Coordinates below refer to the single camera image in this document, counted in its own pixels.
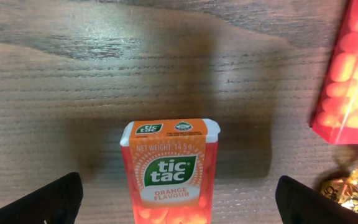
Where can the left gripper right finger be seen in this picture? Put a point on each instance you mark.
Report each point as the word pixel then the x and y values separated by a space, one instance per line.
pixel 303 208

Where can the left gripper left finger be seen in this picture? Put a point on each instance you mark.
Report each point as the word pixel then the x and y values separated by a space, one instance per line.
pixel 51 202

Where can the orange candy box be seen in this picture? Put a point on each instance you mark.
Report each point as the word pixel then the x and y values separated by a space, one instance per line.
pixel 169 174
pixel 346 77

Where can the gold wrapped candy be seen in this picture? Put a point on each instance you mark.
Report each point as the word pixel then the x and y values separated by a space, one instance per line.
pixel 346 193

